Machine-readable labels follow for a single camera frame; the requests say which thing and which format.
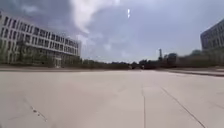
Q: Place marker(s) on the row of trees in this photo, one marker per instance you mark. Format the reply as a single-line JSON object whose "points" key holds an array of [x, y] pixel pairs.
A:
{"points": [[150, 62]]}

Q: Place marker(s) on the pale concrete paved ground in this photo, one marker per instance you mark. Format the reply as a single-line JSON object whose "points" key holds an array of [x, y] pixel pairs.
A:
{"points": [[100, 100]]}

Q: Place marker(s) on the tall tower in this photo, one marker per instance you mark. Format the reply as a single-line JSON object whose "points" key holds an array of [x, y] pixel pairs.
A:
{"points": [[160, 53]]}

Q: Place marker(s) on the long white multi-storey building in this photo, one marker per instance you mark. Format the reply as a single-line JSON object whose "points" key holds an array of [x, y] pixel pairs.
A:
{"points": [[36, 41]]}

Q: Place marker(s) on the dark kerb strip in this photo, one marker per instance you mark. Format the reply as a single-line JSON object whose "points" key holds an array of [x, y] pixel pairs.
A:
{"points": [[196, 72]]}

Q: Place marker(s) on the grey multi-storey building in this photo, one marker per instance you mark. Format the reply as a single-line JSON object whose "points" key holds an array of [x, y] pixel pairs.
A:
{"points": [[213, 38]]}

